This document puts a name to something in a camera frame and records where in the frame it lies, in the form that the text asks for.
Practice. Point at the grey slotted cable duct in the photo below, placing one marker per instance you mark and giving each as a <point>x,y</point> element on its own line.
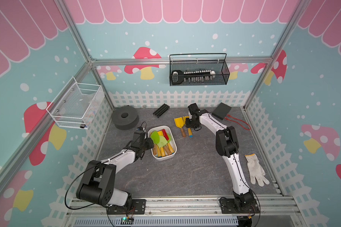
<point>165,221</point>

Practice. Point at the light green shovel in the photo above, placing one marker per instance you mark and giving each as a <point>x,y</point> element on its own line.
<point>162,144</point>

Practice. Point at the white plastic storage box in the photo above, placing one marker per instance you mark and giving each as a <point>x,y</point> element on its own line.
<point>172,142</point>

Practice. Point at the yellow shovel wooden handle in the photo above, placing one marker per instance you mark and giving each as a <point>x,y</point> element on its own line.
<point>179,123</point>

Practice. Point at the black flat box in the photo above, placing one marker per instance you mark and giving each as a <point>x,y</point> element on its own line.
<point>221,111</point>

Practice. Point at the black ribbed bar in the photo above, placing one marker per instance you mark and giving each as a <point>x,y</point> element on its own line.
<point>160,111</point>

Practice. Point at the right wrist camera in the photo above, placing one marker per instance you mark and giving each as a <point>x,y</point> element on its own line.
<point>193,109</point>

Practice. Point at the yellow shovel in box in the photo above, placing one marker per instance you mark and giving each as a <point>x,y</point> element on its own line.
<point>170,147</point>

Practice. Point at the dark grey foam roll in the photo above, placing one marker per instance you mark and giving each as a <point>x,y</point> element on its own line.
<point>125,118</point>

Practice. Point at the black socket bit holder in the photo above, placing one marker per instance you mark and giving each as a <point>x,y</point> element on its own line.
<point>180,77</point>

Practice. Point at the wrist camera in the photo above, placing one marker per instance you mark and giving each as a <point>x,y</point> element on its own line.
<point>193,109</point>
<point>140,134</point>

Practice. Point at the white wire wall basket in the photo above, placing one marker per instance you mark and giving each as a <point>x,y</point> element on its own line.
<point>77,105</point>

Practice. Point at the yellow shovel blue tip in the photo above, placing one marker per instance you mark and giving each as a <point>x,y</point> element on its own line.
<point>188,129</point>

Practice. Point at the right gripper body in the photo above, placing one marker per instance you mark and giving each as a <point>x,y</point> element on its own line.
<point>190,123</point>

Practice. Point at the small green circuit board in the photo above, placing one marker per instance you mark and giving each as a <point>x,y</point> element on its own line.
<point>127,221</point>

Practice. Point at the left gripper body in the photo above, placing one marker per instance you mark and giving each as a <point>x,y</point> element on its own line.
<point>147,144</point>

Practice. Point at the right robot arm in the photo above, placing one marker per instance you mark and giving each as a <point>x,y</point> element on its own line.
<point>227,146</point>

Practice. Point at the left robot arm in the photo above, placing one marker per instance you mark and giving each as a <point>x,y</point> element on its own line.
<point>97,185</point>

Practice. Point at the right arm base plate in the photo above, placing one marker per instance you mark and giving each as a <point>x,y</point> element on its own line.
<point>234,206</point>

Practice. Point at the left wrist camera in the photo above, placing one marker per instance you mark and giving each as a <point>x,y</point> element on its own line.
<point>140,134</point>

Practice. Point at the red shovel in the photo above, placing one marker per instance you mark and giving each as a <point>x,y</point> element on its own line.
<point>166,135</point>

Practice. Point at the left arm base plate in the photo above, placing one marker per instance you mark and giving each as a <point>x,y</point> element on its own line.
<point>136,206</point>

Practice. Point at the black mesh wall basket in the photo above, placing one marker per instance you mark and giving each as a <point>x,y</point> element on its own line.
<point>198,69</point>

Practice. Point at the white work glove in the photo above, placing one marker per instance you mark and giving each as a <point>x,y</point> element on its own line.
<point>256,171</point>

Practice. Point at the green shovel wooden handle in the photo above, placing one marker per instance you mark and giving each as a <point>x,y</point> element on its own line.
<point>155,137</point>

